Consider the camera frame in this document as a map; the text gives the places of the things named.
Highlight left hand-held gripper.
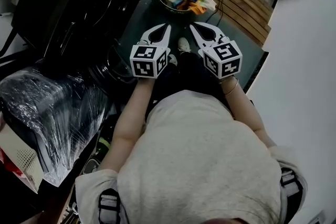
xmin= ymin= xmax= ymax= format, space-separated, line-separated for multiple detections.
xmin=129 ymin=23 xmax=172 ymax=80

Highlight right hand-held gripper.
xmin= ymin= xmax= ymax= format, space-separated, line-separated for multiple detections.
xmin=189 ymin=22 xmax=243 ymax=80

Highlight person's right forearm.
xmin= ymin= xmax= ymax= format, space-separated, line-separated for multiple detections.
xmin=219 ymin=76 xmax=277 ymax=148

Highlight person's left forearm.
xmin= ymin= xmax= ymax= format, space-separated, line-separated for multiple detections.
xmin=98 ymin=77 xmax=158 ymax=173

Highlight person's right beige shoe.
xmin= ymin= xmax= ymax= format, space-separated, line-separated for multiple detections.
xmin=177 ymin=37 xmax=191 ymax=54

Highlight person's black trousers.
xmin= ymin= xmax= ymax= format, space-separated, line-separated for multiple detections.
xmin=146 ymin=52 xmax=234 ymax=119

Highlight gold bangle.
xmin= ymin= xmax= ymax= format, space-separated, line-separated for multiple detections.
xmin=219 ymin=77 xmax=239 ymax=97

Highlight person's grey shirt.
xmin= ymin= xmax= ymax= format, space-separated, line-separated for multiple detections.
xmin=75 ymin=90 xmax=308 ymax=224

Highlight plastic-wrapped black appliance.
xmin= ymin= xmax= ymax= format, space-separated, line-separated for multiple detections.
xmin=0 ymin=60 xmax=111 ymax=187

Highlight white perforated box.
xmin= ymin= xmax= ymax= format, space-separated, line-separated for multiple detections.
xmin=0 ymin=123 xmax=45 ymax=192

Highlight grey black shoulder strap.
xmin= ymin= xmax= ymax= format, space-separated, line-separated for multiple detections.
xmin=98 ymin=188 xmax=121 ymax=224
xmin=279 ymin=167 xmax=304 ymax=202

